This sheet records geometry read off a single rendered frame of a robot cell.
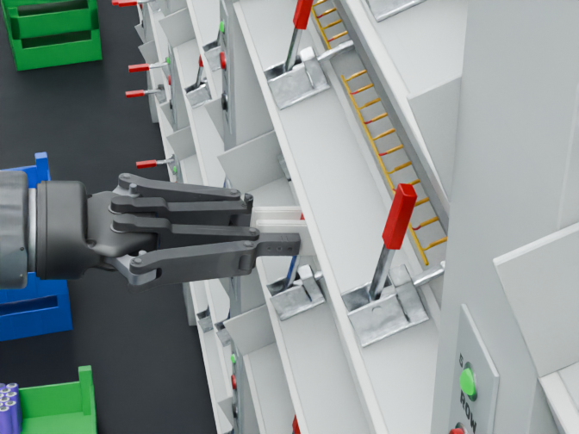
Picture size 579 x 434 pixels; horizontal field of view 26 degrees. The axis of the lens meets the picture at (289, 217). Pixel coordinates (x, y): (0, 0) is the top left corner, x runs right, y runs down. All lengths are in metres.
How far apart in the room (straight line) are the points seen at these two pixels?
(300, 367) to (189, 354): 1.15
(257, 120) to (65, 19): 1.85
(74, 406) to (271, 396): 0.82
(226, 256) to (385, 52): 0.40
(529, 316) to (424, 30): 0.22
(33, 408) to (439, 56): 1.54
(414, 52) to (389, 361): 0.20
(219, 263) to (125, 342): 1.23
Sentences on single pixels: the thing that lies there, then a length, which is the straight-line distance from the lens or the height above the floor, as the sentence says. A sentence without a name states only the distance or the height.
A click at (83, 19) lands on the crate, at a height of 0.11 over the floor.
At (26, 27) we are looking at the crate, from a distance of 2.96.
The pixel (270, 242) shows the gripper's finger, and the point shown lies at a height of 0.82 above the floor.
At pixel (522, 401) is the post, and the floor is 1.11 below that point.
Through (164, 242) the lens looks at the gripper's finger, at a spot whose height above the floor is 0.83.
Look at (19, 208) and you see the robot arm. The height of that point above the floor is 0.88.
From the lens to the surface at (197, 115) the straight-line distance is 1.69.
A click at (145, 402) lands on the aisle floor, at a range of 2.04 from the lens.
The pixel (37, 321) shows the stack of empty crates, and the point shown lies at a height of 0.03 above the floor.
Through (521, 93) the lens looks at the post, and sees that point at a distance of 0.38.
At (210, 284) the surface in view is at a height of 0.34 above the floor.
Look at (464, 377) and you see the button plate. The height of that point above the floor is 1.08.
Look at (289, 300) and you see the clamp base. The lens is 1.02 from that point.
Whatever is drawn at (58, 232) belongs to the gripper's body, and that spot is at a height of 0.86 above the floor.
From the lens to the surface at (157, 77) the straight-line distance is 2.62.
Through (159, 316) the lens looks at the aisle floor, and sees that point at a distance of 2.20.
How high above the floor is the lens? 1.39
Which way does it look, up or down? 35 degrees down
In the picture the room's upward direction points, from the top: straight up
